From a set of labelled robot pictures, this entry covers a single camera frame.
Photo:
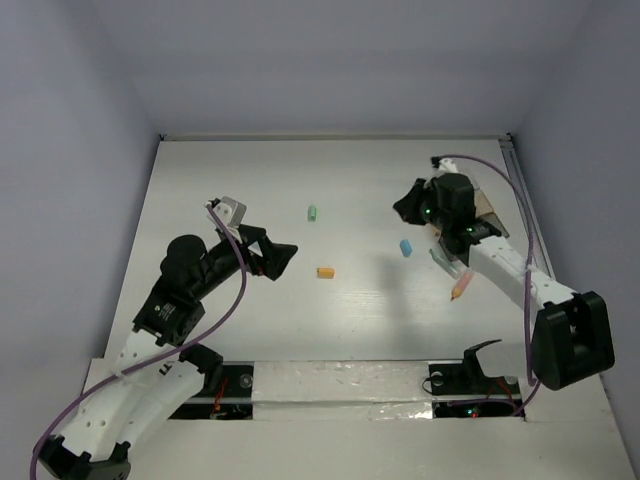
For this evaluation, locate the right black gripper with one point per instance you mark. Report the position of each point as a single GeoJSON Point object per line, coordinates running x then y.
{"type": "Point", "coordinates": [408, 206]}

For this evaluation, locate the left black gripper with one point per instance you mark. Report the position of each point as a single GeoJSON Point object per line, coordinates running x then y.
{"type": "Point", "coordinates": [273, 255]}

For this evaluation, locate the pink orange highlighter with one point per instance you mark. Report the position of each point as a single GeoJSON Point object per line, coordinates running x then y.
{"type": "Point", "coordinates": [461, 284]}

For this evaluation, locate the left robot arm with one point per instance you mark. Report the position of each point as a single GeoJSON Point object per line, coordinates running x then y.
{"type": "Point", "coordinates": [160, 365]}

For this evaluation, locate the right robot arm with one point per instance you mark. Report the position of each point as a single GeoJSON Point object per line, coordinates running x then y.
{"type": "Point", "coordinates": [568, 335]}

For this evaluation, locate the blue highlighter cap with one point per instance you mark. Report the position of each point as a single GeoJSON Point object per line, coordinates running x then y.
{"type": "Point", "coordinates": [406, 248]}

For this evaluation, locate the green highlighter cap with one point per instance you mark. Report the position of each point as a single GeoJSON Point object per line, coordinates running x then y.
{"type": "Point", "coordinates": [312, 214]}

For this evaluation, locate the clear organizer container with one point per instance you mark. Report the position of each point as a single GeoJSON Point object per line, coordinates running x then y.
{"type": "Point", "coordinates": [484, 211]}

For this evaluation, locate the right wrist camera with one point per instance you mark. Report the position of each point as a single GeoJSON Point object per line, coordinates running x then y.
{"type": "Point", "coordinates": [444, 165]}

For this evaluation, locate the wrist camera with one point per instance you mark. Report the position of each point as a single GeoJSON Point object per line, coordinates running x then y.
{"type": "Point", "coordinates": [444, 165]}
{"type": "Point", "coordinates": [226, 214]}

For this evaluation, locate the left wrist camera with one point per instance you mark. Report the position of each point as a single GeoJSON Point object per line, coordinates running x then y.
{"type": "Point", "coordinates": [226, 214]}

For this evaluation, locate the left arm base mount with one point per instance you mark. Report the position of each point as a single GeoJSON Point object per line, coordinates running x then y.
{"type": "Point", "coordinates": [232, 400]}

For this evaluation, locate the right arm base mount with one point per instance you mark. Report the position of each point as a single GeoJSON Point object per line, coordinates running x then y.
{"type": "Point", "coordinates": [461, 389]}

